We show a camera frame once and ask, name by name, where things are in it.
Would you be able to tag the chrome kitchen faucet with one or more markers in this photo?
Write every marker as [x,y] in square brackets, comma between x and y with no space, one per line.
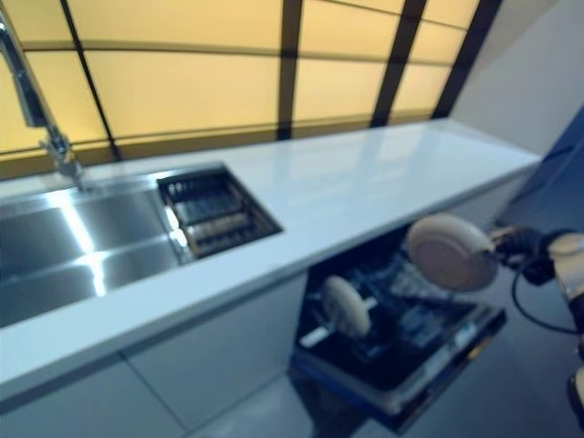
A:
[34,100]

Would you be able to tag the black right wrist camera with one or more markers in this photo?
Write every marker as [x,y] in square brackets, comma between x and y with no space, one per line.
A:
[538,273]

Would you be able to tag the grey glossy cabinet door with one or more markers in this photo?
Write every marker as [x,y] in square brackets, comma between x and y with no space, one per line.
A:
[68,406]
[219,337]
[493,201]

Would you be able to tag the cream round ceramic plate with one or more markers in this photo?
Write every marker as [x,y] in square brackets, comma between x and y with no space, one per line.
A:
[347,305]
[449,253]

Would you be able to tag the stainless steel sink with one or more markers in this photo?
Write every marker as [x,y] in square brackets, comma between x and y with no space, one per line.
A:
[68,246]

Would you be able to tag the black silver robot right hand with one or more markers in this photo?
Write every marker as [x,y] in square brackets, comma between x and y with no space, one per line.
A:
[524,244]

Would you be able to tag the black sink dish rack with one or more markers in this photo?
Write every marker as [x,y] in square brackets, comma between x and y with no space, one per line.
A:
[214,219]

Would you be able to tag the yellow panelled window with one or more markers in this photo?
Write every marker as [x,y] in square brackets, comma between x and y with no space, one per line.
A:
[182,82]

